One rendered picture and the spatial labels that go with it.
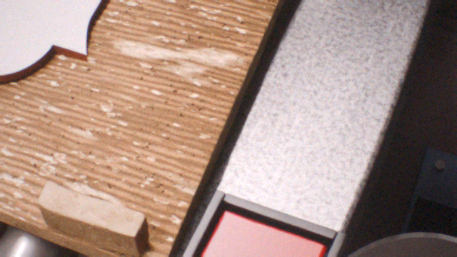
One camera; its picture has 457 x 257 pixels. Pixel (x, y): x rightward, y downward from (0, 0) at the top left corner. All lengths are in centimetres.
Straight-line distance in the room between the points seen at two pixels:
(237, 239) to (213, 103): 8
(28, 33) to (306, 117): 18
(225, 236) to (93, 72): 13
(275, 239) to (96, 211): 10
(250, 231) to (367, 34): 17
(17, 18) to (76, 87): 7
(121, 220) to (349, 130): 15
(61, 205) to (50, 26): 14
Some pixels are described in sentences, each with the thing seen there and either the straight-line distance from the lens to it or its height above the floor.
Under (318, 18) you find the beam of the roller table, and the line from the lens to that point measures 60.
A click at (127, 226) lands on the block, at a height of 96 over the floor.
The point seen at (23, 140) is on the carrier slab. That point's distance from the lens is 53.
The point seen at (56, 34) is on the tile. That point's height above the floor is 95.
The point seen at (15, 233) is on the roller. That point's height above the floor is 92.
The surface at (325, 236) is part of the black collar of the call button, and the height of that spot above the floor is 93.
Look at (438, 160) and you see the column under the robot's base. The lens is 162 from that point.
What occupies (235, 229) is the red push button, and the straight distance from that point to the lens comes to 50.
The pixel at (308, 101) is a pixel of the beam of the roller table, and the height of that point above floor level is 92.
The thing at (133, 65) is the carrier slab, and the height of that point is 94.
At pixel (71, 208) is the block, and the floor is 96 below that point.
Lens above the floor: 137
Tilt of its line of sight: 56 degrees down
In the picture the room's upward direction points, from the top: 3 degrees counter-clockwise
